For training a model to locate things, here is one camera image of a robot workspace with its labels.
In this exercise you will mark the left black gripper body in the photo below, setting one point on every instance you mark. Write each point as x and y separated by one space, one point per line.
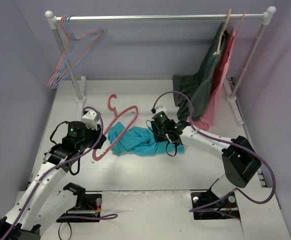
99 139

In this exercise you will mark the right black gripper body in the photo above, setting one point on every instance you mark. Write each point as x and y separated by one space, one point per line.
154 127

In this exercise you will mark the teal t shirt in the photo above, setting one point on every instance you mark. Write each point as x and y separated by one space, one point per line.
139 141

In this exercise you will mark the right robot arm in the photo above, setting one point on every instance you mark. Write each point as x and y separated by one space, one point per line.
236 154

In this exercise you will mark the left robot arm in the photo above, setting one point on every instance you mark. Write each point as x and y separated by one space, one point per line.
32 215

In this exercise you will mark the pink t shirt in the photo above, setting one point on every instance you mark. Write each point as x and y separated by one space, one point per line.
208 119

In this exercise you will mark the dark green t shirt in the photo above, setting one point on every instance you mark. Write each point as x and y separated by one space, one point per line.
197 86

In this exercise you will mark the wooden hanger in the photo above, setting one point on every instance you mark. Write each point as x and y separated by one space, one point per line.
218 49

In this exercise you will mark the blue plastic hanger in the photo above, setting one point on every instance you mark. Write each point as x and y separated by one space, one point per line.
71 50

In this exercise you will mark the pink hanger on right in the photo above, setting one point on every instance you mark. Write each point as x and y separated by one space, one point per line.
241 21

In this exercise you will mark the white metal clothes rack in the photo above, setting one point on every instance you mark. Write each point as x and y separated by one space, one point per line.
66 42

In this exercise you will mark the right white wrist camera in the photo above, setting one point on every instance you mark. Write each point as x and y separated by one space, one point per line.
157 109

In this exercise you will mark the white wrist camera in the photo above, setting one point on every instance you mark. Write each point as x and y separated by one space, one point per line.
90 118
157 109

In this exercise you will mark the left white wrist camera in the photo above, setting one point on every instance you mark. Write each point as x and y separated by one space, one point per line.
90 118

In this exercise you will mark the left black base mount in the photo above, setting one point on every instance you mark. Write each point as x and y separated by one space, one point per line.
85 206

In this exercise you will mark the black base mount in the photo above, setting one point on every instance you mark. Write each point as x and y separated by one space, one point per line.
208 207
85 206

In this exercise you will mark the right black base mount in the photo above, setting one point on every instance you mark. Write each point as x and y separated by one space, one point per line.
208 207

